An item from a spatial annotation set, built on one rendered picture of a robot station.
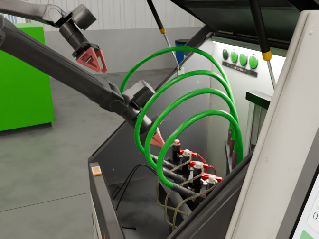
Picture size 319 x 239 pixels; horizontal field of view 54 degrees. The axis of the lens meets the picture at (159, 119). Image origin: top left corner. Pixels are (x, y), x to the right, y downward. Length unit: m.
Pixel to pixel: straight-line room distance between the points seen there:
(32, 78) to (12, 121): 0.59
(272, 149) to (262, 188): 0.08
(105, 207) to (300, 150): 0.65
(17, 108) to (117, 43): 3.90
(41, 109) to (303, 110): 3.91
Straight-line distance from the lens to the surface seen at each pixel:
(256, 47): 1.04
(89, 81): 0.85
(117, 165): 1.36
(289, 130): 0.64
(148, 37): 7.84
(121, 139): 1.31
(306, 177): 0.60
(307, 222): 0.60
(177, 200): 1.02
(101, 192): 1.13
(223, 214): 0.76
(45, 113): 4.34
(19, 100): 4.24
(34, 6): 1.24
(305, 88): 0.62
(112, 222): 0.99
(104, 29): 7.52
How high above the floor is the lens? 1.56
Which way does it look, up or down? 20 degrees down
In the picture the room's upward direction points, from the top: straight up
